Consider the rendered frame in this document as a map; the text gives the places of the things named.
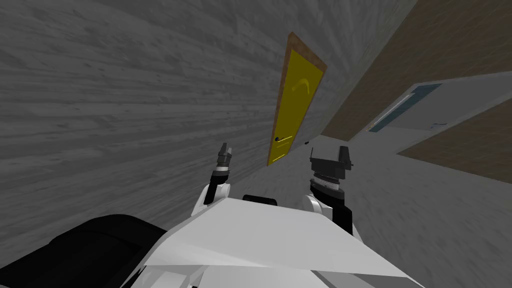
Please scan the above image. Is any yellow door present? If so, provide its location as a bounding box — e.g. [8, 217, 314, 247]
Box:
[266, 49, 325, 167]

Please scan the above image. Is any white door with blue pane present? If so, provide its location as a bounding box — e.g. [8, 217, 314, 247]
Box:
[365, 71, 512, 134]

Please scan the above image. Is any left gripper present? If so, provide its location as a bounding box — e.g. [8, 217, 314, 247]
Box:
[215, 142, 233, 170]

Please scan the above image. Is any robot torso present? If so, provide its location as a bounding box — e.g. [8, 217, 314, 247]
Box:
[119, 193, 426, 288]

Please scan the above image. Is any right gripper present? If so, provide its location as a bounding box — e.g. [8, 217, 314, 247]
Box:
[309, 145, 354, 180]

